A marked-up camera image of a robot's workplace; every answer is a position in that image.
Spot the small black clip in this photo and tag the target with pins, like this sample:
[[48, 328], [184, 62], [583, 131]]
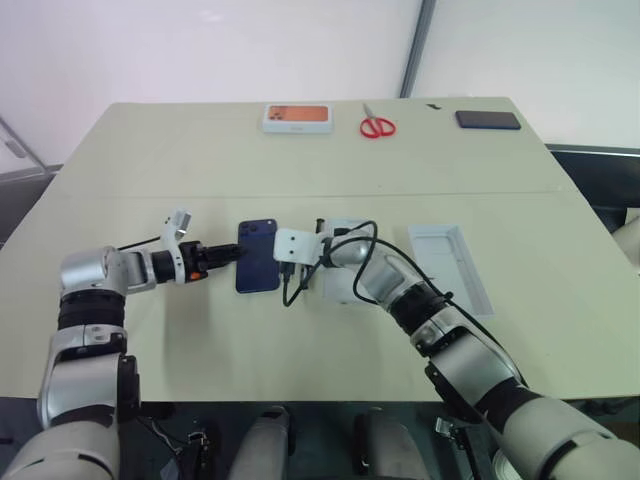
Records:
[[433, 106]]

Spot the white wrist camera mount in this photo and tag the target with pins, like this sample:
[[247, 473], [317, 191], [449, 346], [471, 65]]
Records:
[[295, 245], [176, 226]]

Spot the white phone box lid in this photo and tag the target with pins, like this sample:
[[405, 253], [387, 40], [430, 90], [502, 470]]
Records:
[[450, 265]]

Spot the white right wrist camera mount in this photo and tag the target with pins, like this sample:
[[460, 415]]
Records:
[[295, 245]]

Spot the grey window frame post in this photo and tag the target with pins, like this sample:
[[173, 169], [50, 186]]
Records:
[[417, 45]]

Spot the flat dark blue phone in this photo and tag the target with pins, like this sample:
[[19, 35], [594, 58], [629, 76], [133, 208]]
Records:
[[487, 120]]

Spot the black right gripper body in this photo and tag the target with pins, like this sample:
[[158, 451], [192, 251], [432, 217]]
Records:
[[289, 271]]

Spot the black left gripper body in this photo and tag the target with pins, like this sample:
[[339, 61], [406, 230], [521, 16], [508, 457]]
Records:
[[192, 257]]

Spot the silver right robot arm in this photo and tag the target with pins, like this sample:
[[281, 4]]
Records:
[[475, 360]]

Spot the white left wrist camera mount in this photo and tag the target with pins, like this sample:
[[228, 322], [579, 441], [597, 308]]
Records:
[[176, 226]]

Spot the white box with orange print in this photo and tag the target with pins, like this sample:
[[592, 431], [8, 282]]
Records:
[[297, 117]]

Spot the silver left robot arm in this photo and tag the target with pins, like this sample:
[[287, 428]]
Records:
[[80, 272]]

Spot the silver metal bracket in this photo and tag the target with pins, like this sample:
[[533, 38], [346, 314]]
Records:
[[446, 429]]

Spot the white rounded object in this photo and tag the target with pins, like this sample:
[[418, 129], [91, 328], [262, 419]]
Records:
[[629, 240]]

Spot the dark grey rounded shape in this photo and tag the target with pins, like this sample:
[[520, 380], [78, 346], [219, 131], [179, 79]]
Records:
[[387, 445], [262, 445]]

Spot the dark blue smartphone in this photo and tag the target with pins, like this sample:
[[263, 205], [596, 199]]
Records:
[[255, 260]]

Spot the grey metal frame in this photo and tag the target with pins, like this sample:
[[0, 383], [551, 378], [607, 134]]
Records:
[[20, 150]]

